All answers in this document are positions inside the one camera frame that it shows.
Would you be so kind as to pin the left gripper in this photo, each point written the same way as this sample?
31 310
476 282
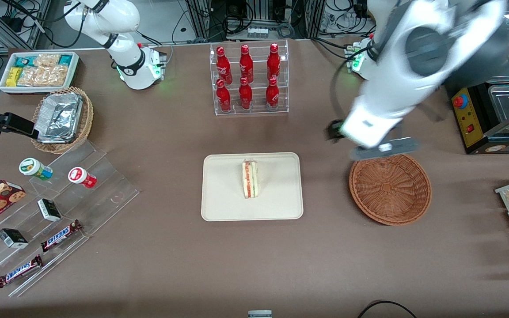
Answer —
335 129

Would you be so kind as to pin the triangle sandwich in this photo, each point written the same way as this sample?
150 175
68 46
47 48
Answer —
250 179

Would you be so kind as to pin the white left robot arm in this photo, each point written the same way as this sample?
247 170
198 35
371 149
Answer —
431 48

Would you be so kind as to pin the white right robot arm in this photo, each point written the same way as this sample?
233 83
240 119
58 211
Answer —
122 48

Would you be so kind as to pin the light wicker basket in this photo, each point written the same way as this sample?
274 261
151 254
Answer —
87 119

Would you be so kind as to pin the brown wicker basket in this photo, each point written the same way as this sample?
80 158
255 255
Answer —
391 190

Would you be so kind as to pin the cream plastic tray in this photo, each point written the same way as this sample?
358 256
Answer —
223 187

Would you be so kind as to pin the yellow snack packet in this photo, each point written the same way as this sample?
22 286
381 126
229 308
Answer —
14 77

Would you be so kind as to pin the aluminium foil containers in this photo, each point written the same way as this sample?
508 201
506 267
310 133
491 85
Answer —
60 117

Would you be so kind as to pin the green lid snack cup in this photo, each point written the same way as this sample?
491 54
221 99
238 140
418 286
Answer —
33 168

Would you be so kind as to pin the large clear snack bag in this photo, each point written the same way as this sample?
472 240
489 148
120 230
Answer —
44 76

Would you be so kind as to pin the teal snack packet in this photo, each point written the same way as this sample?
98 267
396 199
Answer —
24 61
65 59

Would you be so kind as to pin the small clear snack bag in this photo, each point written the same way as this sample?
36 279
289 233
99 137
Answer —
47 60

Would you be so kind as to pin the red cola bottle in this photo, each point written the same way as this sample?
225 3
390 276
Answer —
273 64
224 68
223 97
272 95
245 95
246 66

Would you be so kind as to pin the white plastic snack bin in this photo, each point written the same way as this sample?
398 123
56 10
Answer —
74 73

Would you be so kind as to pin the red lid snack cup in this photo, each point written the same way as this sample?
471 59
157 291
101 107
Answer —
80 176

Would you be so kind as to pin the clear acrylic bottle rack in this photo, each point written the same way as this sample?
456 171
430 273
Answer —
258 95

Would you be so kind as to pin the small black box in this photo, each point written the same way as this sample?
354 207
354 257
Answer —
49 210
12 238

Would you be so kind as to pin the clear acrylic stepped stand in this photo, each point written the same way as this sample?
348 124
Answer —
104 176

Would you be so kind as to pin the Snickers chocolate bar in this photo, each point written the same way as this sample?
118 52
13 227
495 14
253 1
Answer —
19 271
60 236

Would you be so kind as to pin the white power strip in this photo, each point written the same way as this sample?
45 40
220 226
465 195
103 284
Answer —
258 32

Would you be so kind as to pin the black food warmer yellow panel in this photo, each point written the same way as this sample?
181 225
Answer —
469 119

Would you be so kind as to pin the small grey device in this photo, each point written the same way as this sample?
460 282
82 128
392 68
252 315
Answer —
260 314

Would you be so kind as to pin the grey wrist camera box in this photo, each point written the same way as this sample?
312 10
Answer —
387 148

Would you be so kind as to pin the aluminium frame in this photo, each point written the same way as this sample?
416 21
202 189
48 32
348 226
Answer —
11 35

